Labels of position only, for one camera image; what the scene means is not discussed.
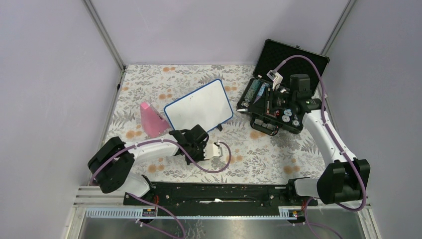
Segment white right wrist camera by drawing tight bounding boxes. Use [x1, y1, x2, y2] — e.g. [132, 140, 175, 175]
[267, 70, 283, 91]

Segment floral patterned table mat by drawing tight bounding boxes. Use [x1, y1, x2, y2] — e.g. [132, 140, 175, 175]
[94, 64, 343, 185]

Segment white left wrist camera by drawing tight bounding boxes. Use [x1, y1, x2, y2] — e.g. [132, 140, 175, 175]
[204, 142, 223, 160]

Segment black poker chip case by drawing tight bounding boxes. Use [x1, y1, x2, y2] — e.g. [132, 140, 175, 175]
[236, 39, 330, 136]

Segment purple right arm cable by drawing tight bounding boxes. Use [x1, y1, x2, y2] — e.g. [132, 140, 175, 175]
[272, 55, 368, 239]

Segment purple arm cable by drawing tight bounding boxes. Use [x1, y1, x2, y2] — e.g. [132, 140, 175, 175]
[89, 138, 232, 239]
[272, 55, 368, 239]

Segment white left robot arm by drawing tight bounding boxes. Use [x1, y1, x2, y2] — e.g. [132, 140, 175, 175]
[88, 125, 219, 205]

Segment blue framed whiteboard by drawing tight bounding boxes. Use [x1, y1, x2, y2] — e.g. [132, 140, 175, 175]
[164, 79, 234, 132]

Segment left base wiring connector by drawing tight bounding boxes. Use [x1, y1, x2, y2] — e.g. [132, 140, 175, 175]
[142, 195, 160, 218]

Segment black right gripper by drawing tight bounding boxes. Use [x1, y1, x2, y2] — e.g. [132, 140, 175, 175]
[248, 87, 296, 115]

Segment right base wiring connector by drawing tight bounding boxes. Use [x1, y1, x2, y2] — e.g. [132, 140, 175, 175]
[289, 199, 307, 223]

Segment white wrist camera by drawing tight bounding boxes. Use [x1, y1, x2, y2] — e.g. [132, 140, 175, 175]
[204, 142, 223, 160]
[267, 70, 283, 91]

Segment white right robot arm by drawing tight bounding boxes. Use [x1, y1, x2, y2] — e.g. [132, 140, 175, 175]
[266, 71, 370, 211]

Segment base wiring connector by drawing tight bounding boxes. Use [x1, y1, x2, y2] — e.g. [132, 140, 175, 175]
[289, 199, 307, 223]
[142, 195, 160, 218]

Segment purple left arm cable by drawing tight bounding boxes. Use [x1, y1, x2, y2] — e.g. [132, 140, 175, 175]
[89, 138, 232, 239]

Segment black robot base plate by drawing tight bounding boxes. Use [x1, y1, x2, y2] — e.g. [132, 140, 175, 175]
[141, 182, 308, 217]

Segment pink triangular box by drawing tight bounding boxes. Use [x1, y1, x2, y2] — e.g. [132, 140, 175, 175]
[140, 102, 170, 138]

